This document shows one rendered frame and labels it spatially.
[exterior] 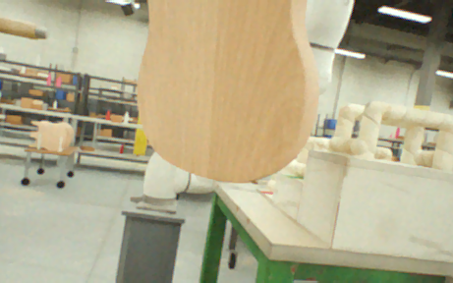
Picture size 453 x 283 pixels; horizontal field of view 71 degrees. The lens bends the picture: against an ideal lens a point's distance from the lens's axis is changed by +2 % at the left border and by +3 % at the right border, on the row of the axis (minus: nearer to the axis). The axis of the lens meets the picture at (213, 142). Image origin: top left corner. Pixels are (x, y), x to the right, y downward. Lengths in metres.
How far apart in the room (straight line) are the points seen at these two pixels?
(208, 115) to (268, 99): 0.11
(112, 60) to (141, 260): 10.79
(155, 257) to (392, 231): 1.03
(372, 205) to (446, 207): 0.15
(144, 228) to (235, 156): 1.00
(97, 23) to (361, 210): 11.94
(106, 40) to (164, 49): 11.55
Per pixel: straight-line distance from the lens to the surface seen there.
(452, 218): 0.77
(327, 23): 0.77
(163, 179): 1.41
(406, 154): 0.81
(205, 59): 0.51
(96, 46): 12.13
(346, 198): 0.62
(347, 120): 0.71
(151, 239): 1.44
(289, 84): 0.42
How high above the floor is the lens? 1.12
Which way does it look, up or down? 3 degrees down
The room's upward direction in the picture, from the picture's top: 9 degrees clockwise
